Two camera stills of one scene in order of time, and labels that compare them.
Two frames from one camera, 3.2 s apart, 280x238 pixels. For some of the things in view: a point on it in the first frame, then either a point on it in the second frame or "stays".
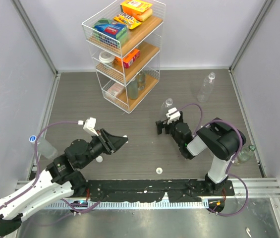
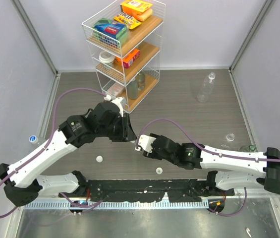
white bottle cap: [99, 159] stays
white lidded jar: [106, 58] stays
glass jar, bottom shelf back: [141, 81] stays
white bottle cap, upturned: [159, 170] stays
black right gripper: [160, 125] to [152, 154]
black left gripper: [113, 143] to [127, 133]
